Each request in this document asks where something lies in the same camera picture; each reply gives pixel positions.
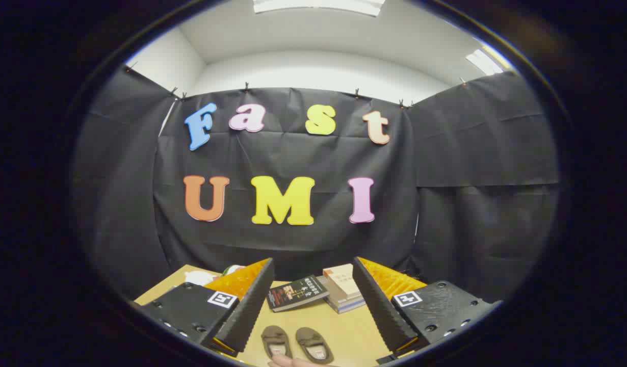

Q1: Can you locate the blue book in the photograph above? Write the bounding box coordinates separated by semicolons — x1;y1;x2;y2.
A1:
329;301;367;314

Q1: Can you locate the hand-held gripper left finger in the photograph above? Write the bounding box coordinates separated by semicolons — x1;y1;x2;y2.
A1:
135;257;275;357

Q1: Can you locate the grey book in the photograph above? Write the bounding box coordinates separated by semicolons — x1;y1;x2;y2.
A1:
324;293;366;310

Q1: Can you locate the white plush toy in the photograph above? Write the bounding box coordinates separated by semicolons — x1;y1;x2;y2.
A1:
184;270;220;287

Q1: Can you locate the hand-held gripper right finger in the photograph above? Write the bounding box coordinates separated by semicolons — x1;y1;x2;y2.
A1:
352;256;503;365

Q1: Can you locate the black cover book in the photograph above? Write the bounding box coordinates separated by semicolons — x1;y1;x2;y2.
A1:
266;275;330;312

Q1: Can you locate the ceiling light panel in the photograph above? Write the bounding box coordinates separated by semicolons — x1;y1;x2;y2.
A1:
252;0;385;17
465;48;505;76

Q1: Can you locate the beige cover book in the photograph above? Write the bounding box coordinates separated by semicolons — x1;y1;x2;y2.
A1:
322;264;362;300

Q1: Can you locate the brown fuzzy slipper shoe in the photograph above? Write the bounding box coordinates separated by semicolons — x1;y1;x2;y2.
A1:
295;327;334;364
261;325;293;360

